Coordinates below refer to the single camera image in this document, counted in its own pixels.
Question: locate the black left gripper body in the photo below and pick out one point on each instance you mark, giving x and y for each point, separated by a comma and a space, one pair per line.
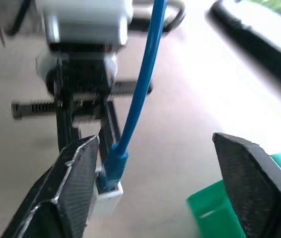
81, 72

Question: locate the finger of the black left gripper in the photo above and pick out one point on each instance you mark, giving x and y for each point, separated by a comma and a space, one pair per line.
67, 131
108, 129

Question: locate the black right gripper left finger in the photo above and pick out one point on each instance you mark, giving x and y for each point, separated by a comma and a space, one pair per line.
63, 198

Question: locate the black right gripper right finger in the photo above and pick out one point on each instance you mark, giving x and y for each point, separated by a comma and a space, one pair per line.
259, 193

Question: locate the white coupler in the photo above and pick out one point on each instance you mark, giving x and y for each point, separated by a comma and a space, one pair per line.
108, 202

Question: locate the green plastic bin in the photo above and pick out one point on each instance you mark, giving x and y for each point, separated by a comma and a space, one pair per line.
210, 208

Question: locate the black bar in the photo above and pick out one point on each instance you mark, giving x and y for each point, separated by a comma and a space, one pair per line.
262, 47

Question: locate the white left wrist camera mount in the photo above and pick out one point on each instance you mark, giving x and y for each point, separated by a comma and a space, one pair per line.
86, 22

